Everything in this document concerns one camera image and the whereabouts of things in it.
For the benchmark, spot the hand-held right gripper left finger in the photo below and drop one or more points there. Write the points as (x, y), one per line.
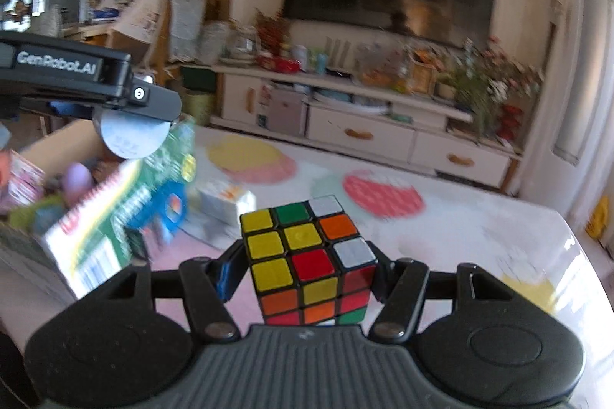
(229, 272)

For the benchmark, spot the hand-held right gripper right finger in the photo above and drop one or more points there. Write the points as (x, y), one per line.
(383, 270)

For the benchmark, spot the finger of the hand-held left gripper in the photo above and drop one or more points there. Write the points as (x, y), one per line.
(72, 110)
(153, 102)

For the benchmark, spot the brown cardboard storage box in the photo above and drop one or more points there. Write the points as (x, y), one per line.
(60, 145)

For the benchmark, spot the round grey tin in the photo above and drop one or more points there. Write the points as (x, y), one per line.
(132, 135)

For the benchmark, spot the multicoloured puzzle cube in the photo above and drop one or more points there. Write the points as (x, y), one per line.
(307, 260)

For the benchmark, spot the small white box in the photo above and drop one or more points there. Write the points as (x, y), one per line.
(225, 203)

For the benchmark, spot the pink purple toy egg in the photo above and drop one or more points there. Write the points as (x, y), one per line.
(78, 181)

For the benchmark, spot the open cardboard carton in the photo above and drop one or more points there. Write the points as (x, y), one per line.
(144, 20)

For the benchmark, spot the glass teapot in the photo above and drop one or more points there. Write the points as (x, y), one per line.
(243, 45)

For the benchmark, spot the green white printed box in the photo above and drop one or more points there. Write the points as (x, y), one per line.
(110, 217)

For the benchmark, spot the red bowl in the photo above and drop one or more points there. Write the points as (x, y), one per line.
(279, 63)

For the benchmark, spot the red berry branches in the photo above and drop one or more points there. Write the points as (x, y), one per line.
(272, 30)

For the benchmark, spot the white television cabinet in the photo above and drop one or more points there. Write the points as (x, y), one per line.
(364, 131)

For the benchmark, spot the black wifi router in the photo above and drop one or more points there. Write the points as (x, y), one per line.
(338, 56)

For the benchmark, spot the red stand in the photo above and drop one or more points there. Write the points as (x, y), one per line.
(509, 123)

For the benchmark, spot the gold framed picture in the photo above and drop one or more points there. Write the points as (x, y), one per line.
(423, 77)

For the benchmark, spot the clear bag of oranges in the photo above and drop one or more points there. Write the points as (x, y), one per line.
(383, 68)

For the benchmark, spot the potted flower plants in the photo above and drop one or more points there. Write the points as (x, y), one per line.
(484, 87)

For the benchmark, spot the yellow detergent bottle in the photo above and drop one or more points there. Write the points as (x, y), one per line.
(598, 219)

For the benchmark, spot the white standing air conditioner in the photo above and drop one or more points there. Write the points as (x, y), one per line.
(575, 54)

